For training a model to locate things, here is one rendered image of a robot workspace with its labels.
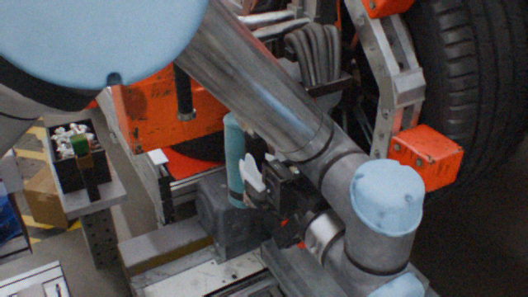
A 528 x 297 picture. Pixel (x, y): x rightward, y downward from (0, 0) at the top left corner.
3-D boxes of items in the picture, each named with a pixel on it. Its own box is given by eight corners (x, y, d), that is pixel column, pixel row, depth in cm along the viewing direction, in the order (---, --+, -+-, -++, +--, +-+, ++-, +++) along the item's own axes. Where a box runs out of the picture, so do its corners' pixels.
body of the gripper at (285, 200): (300, 147, 71) (350, 190, 63) (298, 189, 76) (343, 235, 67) (257, 161, 68) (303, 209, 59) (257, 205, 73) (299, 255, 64)
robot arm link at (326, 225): (362, 256, 64) (314, 279, 61) (341, 235, 68) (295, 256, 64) (370, 217, 60) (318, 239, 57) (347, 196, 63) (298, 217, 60)
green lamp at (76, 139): (91, 152, 119) (87, 139, 116) (74, 156, 117) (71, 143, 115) (87, 143, 122) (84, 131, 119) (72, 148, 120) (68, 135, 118)
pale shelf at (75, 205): (129, 201, 133) (127, 193, 131) (67, 221, 126) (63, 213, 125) (94, 131, 164) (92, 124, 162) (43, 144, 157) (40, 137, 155)
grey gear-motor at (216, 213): (324, 239, 167) (332, 162, 147) (219, 285, 150) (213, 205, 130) (297, 209, 180) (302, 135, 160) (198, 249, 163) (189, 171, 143)
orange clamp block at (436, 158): (416, 154, 84) (454, 181, 78) (383, 167, 81) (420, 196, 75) (423, 122, 80) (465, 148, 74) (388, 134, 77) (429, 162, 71)
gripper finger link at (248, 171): (241, 137, 76) (276, 163, 70) (242, 166, 80) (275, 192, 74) (225, 143, 75) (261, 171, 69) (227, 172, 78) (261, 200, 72)
